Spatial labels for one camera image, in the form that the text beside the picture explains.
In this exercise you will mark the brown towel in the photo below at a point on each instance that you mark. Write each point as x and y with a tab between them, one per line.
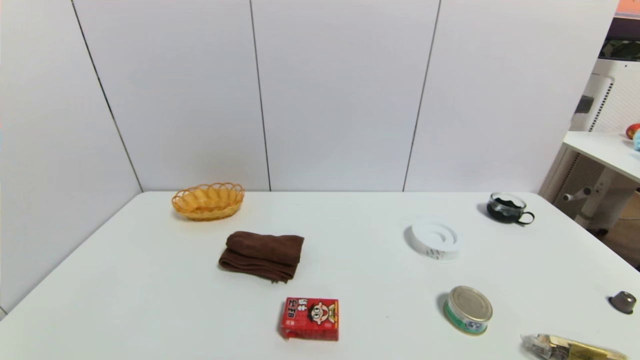
262	254

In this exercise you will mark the yellow wicker basket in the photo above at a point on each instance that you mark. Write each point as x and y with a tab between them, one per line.
207	202

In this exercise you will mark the light blue object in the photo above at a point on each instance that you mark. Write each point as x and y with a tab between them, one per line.
637	141

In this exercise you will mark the dark shelf object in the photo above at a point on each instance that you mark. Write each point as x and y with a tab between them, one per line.
622	47

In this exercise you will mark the white round tape roll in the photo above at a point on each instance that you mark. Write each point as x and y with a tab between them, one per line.
434	241

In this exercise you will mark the red cartoon milk carton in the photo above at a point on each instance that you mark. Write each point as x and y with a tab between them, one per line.
310	319

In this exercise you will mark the glass cup with dark contents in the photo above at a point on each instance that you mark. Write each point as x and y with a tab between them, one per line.
506	210

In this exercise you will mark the tin can with green label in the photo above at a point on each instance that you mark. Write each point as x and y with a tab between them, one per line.
469	309

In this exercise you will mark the black clip on panel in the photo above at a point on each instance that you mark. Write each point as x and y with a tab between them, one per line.
583	104

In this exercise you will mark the white side desk top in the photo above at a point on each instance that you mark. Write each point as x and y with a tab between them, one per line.
602	147

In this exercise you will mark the gold foil snack packet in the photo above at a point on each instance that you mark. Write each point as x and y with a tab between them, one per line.
570	348

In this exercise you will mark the white perforated panel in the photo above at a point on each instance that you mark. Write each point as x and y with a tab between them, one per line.
617	95

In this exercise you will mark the red round fruit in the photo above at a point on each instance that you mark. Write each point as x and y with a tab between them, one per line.
633	131

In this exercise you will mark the small grey coffee capsule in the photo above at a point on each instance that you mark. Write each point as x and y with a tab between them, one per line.
624	301

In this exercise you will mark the white desk leg frame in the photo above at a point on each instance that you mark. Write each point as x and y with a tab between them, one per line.
600	197

